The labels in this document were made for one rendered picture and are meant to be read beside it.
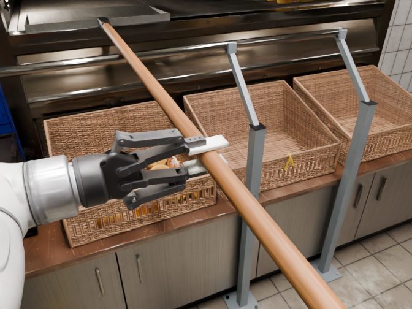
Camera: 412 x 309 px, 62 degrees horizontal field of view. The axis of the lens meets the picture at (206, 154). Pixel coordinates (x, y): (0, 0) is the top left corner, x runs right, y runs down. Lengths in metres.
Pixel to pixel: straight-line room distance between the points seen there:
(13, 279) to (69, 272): 0.93
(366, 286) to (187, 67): 1.38
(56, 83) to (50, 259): 0.67
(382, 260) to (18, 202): 1.92
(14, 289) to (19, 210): 0.13
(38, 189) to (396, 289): 1.83
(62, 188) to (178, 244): 0.92
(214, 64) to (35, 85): 0.76
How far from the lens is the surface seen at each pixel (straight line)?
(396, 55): 2.42
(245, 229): 1.39
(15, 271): 0.40
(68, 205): 0.50
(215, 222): 1.36
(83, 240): 1.28
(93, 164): 0.50
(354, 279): 2.02
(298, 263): 0.39
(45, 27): 1.47
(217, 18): 1.61
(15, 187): 0.49
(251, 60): 1.73
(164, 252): 1.36
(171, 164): 1.52
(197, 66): 1.61
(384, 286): 2.05
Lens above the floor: 1.48
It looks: 33 degrees down
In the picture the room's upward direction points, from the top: straight up
